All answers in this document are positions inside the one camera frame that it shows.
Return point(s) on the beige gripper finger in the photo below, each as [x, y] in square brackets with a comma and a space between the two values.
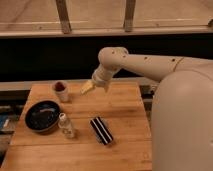
[106, 88]

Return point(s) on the beige gripper wrist body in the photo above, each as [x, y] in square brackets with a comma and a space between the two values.
[101, 76]

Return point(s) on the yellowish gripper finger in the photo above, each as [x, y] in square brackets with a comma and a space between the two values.
[87, 86]

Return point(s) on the small clear plastic bottle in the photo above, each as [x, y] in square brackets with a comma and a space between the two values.
[66, 126]

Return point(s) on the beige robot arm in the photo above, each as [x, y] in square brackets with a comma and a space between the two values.
[182, 107]

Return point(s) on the white cup with brown contents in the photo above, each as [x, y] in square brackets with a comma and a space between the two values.
[61, 90]

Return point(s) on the black white striped block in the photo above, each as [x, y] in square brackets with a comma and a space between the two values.
[101, 130]

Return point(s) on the dark blue bowl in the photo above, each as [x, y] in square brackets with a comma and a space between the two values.
[42, 116]

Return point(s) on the wooden table rail frame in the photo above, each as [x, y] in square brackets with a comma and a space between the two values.
[45, 18]

